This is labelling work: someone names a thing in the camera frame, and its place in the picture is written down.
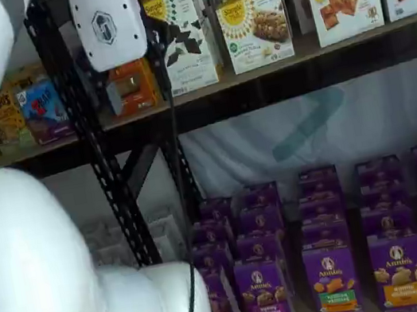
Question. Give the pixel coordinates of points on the white backdrop sheet teal logo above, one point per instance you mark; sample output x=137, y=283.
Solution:
x=388, y=120

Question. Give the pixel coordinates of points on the purple Annie's box pink patch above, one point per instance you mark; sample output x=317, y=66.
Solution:
x=212, y=258
x=224, y=302
x=218, y=210
x=212, y=233

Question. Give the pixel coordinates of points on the white carton box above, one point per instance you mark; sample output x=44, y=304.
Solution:
x=167, y=232

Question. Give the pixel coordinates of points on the blue Zbar box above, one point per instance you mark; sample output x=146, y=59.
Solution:
x=43, y=112

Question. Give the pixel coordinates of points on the purple Annie's box green patch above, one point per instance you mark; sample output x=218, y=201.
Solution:
x=332, y=283
x=320, y=208
x=318, y=181
x=325, y=234

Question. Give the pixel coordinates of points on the black metal shelf rack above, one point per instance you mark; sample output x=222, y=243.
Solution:
x=56, y=162
x=76, y=106

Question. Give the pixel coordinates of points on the orange Bobo's box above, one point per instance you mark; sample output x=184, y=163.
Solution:
x=30, y=76

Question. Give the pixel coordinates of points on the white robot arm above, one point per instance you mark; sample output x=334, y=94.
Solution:
x=28, y=256

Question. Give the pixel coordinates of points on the orange Revival box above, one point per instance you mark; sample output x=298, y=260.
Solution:
x=142, y=99

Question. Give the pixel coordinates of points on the purple Annie's box orange patch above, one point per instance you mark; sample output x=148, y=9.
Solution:
x=383, y=194
x=377, y=171
x=400, y=271
x=388, y=222

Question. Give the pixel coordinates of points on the yellow Bobo's box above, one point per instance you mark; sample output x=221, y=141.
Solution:
x=9, y=126

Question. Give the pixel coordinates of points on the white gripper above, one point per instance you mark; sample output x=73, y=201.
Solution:
x=108, y=24

